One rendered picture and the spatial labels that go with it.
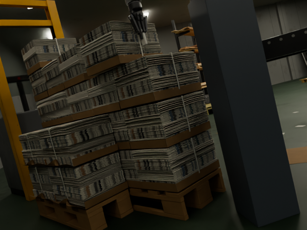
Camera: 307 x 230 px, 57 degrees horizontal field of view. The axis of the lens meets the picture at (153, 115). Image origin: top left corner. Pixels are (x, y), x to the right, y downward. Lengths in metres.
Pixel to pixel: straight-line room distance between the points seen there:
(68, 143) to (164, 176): 0.52
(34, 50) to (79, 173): 1.20
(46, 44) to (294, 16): 11.59
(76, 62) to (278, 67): 10.93
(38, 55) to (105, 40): 0.95
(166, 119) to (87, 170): 0.51
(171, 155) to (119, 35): 0.68
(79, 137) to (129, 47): 0.55
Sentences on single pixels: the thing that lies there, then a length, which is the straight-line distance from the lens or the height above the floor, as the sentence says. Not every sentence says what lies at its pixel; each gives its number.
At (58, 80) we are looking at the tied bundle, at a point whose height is 0.92.
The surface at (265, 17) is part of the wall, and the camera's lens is 12.43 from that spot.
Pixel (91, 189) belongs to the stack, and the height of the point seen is 0.23.
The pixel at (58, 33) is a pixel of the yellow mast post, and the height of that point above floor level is 1.50.
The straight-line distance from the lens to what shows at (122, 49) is 1.51.
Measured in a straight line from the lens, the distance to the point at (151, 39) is 1.72.
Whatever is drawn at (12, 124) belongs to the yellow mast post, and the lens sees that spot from 2.77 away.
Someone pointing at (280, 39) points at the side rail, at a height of 0.78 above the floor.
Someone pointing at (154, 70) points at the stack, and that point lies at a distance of 1.38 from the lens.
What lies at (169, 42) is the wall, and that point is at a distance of 10.72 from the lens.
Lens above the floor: 0.62
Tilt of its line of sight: 3 degrees down
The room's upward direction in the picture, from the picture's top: 14 degrees counter-clockwise
